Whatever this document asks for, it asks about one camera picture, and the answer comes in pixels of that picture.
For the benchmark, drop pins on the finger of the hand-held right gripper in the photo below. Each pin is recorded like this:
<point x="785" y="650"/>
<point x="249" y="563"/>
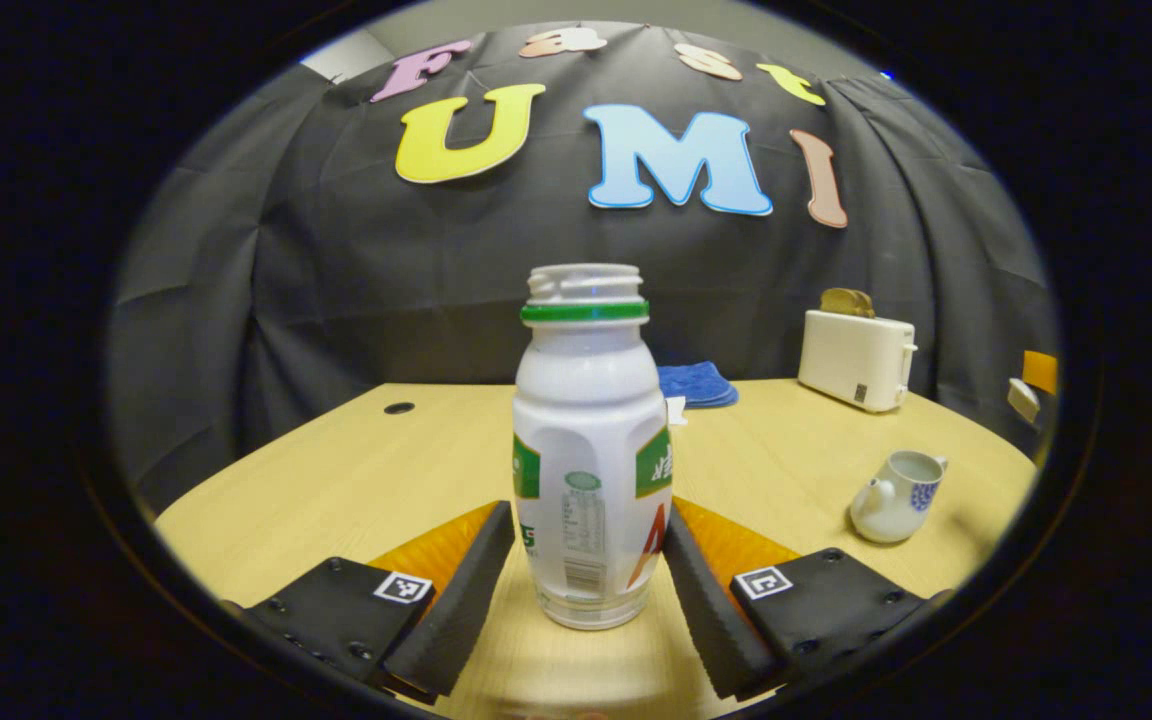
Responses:
<point x="1042" y="372"/>

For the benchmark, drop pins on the black backdrop cloth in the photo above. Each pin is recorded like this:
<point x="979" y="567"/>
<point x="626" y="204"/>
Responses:
<point x="436" y="280"/>

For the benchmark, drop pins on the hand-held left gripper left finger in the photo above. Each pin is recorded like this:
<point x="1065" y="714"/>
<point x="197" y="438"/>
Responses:
<point x="466" y="610"/>

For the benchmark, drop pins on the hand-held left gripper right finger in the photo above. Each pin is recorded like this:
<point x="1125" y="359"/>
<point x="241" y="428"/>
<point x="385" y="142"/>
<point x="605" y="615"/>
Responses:
<point x="706" y="620"/>

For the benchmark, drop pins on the white toaster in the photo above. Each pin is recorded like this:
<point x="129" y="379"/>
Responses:
<point x="851" y="360"/>

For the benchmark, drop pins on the white teacup blue pattern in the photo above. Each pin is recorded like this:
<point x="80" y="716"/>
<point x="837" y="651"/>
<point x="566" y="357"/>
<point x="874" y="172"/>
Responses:
<point x="891" y="505"/>

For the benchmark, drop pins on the brown toast slice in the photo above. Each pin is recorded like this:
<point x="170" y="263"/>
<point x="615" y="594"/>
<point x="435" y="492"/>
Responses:
<point x="870" y="306"/>
<point x="841" y="303"/>

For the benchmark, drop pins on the small white tag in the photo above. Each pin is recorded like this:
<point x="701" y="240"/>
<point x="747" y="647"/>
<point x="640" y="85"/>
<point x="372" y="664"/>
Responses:
<point x="677" y="410"/>

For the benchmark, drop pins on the white water bottle green label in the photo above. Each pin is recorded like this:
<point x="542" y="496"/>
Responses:
<point x="591" y="450"/>

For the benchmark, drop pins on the blue folded cloth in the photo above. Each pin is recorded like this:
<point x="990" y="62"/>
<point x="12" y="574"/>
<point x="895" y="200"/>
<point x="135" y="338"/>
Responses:
<point x="701" y="383"/>

